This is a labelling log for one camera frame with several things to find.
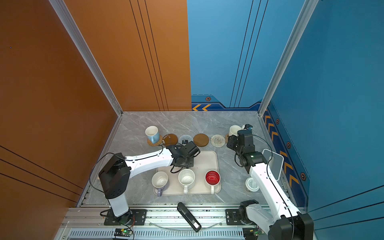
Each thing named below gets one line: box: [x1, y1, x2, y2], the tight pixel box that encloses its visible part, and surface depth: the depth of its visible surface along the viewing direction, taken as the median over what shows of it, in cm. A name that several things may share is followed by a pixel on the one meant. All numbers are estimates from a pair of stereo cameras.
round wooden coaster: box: [193, 133, 210, 147], surface depth 107 cm
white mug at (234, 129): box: [228, 124, 246, 137], surface depth 99 cm
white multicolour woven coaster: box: [210, 134, 226, 148], surface depth 104 cm
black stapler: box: [176, 202, 202, 233], surface depth 72 cm
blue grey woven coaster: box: [178, 134, 194, 145], surface depth 107 cm
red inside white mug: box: [204, 169, 221, 195], surface depth 82 cm
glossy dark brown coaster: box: [162, 133, 178, 147], surface depth 105 cm
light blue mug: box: [145, 125, 160, 144], surface depth 98 cm
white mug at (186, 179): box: [178, 168, 196, 195], surface depth 81 cm
